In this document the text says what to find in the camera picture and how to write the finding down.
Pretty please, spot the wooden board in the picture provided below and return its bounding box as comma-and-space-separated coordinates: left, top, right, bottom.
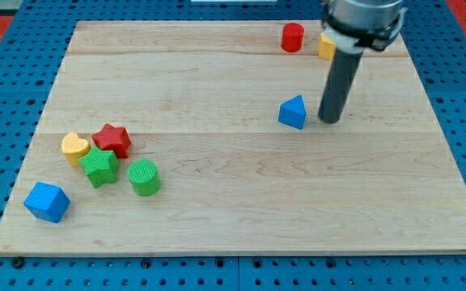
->
0, 21, 466, 257

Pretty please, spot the blue cube block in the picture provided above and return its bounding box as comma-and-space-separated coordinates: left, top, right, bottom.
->
23, 182, 70, 223

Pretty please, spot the red cylinder block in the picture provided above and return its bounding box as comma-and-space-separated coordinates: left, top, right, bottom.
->
281, 23, 305, 53

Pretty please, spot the blue triangle block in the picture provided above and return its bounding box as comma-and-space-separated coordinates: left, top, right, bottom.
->
278, 95, 307, 129

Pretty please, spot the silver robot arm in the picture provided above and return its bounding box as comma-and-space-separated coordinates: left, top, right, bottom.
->
318, 0, 407, 124

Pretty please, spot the yellow heart block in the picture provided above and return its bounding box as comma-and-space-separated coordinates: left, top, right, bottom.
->
61, 133, 91, 167

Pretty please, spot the green cylinder block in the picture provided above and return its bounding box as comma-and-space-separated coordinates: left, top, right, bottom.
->
127, 159, 161, 196

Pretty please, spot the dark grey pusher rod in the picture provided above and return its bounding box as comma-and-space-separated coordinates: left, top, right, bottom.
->
318, 49, 362, 124

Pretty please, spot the green star block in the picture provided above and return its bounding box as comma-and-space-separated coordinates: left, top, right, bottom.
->
78, 147, 120, 188

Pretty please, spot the red star block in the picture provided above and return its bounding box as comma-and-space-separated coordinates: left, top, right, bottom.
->
91, 124, 131, 158

